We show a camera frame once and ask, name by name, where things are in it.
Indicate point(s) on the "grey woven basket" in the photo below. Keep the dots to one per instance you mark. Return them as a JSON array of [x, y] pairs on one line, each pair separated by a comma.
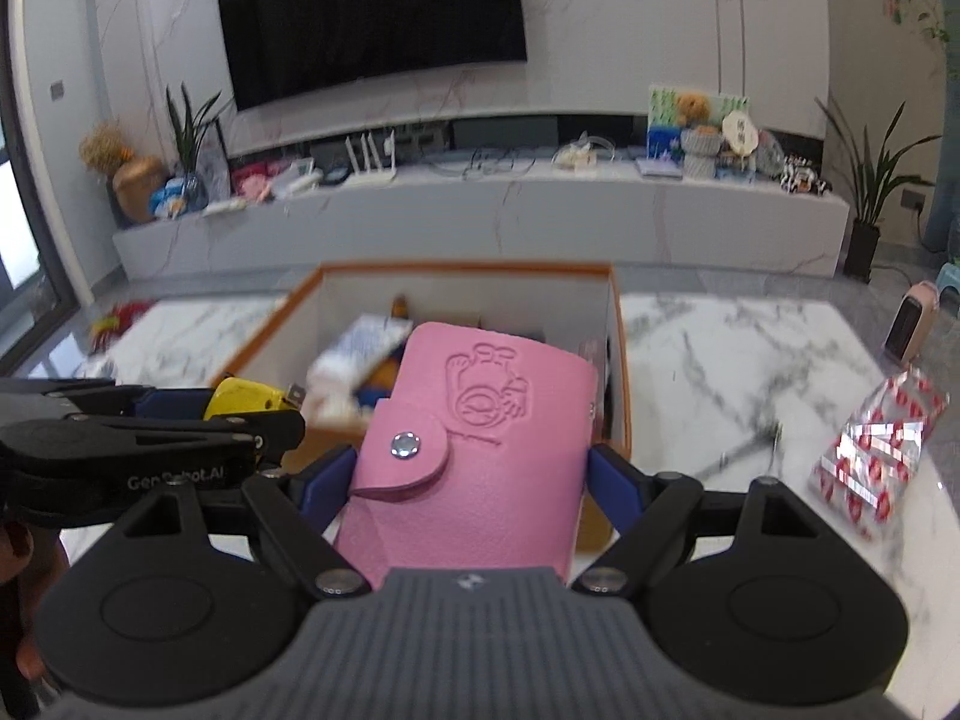
[[701, 154]]

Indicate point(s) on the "black white cow figurines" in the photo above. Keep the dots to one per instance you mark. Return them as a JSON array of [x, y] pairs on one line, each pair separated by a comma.
[[802, 178]]

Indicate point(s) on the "red tassel ornament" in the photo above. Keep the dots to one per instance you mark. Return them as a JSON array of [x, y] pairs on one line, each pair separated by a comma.
[[124, 319]]

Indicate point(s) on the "black television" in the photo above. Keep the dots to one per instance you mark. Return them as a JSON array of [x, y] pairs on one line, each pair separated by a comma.
[[367, 15]]

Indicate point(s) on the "brown bear plush blue outfit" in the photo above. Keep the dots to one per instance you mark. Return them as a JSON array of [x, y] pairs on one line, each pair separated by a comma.
[[379, 382]]

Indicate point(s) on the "silver red-print gift bag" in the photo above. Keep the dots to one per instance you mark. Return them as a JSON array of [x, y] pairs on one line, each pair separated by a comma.
[[877, 457]]

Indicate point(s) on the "white plastic device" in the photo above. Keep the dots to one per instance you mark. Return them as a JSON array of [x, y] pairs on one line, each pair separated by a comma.
[[296, 176]]

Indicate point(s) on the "round paper fan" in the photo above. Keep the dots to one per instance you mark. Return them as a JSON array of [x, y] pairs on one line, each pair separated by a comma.
[[739, 131]]

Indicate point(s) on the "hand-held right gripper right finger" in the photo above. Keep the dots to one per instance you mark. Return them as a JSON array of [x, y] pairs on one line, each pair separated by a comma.
[[615, 480]]

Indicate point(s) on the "black picture frame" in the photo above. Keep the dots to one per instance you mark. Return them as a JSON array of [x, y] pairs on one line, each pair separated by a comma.
[[216, 161]]

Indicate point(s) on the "brown round vase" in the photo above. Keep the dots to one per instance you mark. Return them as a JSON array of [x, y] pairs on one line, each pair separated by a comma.
[[139, 191]]

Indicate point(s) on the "blue snack packets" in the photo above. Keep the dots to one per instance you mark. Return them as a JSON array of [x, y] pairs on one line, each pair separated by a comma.
[[169, 199]]

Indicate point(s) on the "white router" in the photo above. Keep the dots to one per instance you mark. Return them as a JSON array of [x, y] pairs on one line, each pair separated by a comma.
[[371, 176]]

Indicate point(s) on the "tall-leaf plant in black pot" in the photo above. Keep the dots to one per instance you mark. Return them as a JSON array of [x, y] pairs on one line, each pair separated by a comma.
[[862, 251]]

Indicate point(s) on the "silver decorative plate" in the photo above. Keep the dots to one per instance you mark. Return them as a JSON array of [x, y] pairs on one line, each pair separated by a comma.
[[769, 151]]

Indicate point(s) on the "green plant in glass vase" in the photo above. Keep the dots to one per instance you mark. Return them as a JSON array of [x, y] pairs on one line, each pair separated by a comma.
[[187, 135]]

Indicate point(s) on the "pink soft item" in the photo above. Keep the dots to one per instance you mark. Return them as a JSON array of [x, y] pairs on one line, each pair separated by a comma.
[[253, 180]]

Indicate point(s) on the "teal plastic stool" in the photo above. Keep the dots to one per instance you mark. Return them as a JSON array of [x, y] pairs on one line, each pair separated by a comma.
[[951, 285]]

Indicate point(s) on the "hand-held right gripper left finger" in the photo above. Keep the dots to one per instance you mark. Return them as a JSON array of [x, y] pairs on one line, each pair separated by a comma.
[[322, 484]]

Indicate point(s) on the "wall outlet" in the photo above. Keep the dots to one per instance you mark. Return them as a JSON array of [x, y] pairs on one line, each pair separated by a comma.
[[913, 200]]

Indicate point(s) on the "pink snap card wallet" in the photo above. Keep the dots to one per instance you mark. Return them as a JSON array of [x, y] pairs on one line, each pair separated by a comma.
[[495, 465]]

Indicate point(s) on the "pink space heater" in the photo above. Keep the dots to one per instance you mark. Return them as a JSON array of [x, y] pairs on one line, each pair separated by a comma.
[[911, 322]]

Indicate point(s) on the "person's left forearm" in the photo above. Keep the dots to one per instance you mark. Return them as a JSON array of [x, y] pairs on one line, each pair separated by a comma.
[[30, 600]]

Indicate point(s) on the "white marble television console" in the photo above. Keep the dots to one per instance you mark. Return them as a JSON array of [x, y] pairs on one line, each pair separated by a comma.
[[487, 217]]

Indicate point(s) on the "green and blue painting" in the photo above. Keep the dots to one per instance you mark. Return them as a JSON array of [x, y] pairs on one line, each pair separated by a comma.
[[661, 142]]

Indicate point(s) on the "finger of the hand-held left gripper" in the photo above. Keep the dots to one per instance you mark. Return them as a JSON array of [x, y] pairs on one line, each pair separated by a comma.
[[176, 403], [277, 435]]

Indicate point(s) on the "orange cardboard box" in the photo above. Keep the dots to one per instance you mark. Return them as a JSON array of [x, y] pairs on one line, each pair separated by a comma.
[[480, 298]]

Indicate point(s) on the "small brown teddy bear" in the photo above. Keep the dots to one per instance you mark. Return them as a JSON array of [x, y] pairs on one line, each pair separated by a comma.
[[694, 109]]

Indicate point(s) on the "dried flower bunch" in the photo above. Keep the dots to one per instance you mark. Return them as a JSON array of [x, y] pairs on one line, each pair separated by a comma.
[[109, 146]]

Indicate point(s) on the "metal nail clipper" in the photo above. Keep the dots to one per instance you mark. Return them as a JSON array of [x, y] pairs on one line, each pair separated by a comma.
[[750, 444]]

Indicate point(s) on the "yellow tape measure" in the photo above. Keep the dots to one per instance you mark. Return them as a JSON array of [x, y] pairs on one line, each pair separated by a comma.
[[240, 396]]

